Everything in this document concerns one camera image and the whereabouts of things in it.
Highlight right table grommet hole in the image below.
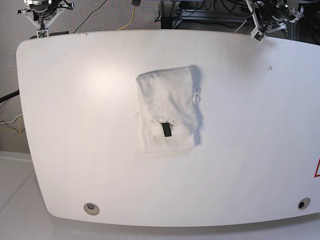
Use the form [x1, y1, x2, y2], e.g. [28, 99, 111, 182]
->
[297, 197, 311, 210]

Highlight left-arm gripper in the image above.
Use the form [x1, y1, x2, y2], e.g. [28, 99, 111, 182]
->
[246, 0, 304, 35]

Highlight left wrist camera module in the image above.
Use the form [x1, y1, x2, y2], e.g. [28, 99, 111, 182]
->
[250, 28, 265, 41]

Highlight table grommet hole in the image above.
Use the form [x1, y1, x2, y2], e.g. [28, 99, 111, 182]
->
[297, 197, 311, 210]
[83, 203, 100, 216]

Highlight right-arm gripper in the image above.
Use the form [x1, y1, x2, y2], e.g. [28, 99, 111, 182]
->
[23, 0, 74, 32]

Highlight yellow white side cables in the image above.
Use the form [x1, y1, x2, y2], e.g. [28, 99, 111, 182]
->
[0, 114, 25, 136]

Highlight yellow floor cable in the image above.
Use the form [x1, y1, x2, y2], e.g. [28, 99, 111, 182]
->
[117, 3, 137, 31]

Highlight black equipment rack frame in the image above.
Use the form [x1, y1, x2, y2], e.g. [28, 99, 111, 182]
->
[154, 0, 251, 29]

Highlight white printed T-shirt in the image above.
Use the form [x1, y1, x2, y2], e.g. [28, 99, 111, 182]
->
[131, 65, 202, 154]

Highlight left table grommet hole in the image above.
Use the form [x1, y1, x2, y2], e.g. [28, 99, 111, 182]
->
[83, 203, 100, 216]

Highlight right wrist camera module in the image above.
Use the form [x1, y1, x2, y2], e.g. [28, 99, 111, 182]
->
[36, 29, 50, 39]

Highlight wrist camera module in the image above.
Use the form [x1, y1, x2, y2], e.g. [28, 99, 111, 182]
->
[250, 28, 265, 41]
[36, 29, 50, 39]

